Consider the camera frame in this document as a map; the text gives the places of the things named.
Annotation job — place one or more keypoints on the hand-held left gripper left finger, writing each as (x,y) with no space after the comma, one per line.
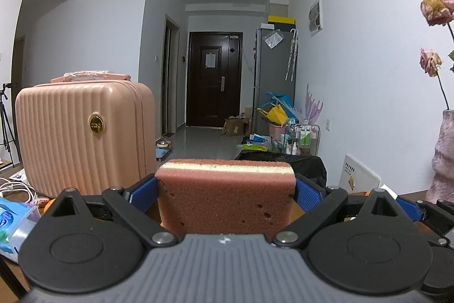
(143,194)

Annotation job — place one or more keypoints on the purple textured vase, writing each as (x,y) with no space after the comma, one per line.
(445,154)

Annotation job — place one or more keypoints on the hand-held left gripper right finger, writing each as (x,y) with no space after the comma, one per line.
(308,196)

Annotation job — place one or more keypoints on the dark wooden entrance door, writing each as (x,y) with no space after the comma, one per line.
(214,86)

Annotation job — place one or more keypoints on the purple wing decoration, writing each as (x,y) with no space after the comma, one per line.
(314,107)

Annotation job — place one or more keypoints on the dried pink rose bouquet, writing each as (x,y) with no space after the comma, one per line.
(436,6)

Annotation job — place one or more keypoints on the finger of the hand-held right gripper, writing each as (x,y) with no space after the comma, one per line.
(411,209)

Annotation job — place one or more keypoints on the white wall panel box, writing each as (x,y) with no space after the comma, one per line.
(315,17)

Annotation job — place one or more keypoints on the black camera tripod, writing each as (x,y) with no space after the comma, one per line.
(5,125)

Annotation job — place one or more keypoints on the brown cardboard box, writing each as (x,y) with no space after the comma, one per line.
(236,127)

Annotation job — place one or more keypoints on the white folded umbrella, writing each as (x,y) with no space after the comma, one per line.
(294,54)
(289,54)

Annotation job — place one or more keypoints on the yellow box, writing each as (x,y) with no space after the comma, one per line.
(281,21)

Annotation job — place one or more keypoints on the clear bag on refrigerator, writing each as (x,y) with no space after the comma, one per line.
(274,40)

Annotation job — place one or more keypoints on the white flat board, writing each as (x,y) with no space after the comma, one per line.
(358,175)

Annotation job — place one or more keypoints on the blue tissue pack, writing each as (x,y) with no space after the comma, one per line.
(17,221)

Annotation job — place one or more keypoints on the pink ribbed suitcase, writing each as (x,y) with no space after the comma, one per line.
(71,139)

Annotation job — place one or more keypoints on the side room door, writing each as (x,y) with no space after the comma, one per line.
(170,83)

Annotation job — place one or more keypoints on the pet water feeder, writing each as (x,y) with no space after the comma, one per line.
(165,148)

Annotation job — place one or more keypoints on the brown striped sponge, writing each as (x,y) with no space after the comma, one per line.
(220,203)

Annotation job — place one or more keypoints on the black cloth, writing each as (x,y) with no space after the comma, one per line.
(308,164)

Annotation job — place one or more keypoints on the white paper on door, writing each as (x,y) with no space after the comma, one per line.
(210,60)

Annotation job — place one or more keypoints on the colourful packets pile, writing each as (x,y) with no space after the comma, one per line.
(255,143)

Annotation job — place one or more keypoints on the pink bucket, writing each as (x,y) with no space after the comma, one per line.
(276,132)

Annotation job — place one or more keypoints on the blue plastic rack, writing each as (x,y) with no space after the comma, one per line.
(282,100)

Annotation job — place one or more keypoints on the white wall socket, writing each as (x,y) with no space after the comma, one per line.
(328,125)

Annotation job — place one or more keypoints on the grey refrigerator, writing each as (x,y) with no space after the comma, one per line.
(273,75)

